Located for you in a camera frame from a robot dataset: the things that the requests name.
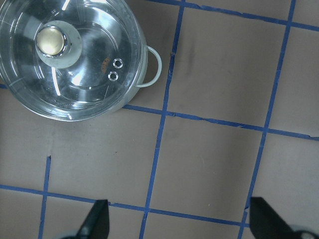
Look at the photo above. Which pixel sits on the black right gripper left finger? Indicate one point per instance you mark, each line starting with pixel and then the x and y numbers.
pixel 97 223

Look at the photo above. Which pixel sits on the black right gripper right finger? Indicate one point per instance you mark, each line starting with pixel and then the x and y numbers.
pixel 265 223

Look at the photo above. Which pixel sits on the glass pot lid with knob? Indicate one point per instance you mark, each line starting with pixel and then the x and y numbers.
pixel 74 57

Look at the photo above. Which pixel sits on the stainless steel cooking pot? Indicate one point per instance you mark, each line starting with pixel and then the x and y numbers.
pixel 139 74

